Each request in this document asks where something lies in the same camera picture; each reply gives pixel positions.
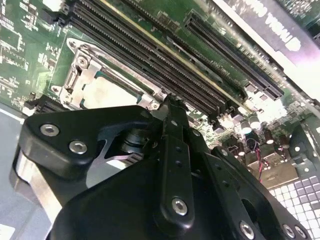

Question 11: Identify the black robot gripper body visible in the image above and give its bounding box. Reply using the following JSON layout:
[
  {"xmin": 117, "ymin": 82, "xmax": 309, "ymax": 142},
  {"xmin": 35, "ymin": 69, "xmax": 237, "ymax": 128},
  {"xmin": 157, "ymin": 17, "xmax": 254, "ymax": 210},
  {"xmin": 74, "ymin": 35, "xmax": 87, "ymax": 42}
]
[{"xmin": 48, "ymin": 159, "xmax": 235, "ymax": 240}]

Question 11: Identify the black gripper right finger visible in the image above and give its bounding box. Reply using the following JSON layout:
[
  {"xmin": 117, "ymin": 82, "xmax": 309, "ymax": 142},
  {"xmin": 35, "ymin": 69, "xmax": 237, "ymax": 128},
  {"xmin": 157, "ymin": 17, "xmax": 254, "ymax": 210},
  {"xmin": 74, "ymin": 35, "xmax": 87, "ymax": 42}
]
[{"xmin": 177, "ymin": 98, "xmax": 312, "ymax": 240}]

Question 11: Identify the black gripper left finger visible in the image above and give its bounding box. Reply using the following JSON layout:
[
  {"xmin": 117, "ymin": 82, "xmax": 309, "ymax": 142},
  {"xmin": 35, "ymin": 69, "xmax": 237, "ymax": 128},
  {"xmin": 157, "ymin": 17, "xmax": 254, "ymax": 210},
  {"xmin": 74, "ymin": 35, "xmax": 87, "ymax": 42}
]
[{"xmin": 9, "ymin": 94, "xmax": 196, "ymax": 234}]

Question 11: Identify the silver square CPU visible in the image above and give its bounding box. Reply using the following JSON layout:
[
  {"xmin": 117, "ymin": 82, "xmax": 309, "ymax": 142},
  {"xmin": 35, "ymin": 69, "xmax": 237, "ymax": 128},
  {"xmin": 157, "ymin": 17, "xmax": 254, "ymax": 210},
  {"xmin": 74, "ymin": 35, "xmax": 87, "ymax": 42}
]
[{"xmin": 79, "ymin": 74, "xmax": 145, "ymax": 110}]

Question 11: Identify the metal socket cover frame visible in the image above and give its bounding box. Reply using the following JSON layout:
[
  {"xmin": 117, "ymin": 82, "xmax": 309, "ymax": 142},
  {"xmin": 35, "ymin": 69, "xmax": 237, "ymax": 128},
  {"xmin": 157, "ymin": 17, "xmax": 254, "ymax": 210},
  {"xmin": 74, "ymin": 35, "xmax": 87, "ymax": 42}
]
[{"xmin": 62, "ymin": 46, "xmax": 163, "ymax": 111}]

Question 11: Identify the thin metal locking lever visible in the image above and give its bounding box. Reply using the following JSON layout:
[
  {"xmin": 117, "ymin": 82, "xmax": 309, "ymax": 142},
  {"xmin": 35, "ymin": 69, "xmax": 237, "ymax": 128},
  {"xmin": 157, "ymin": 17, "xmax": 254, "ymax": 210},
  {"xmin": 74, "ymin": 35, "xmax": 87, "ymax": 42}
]
[{"xmin": 98, "ymin": 53, "xmax": 175, "ymax": 104}]

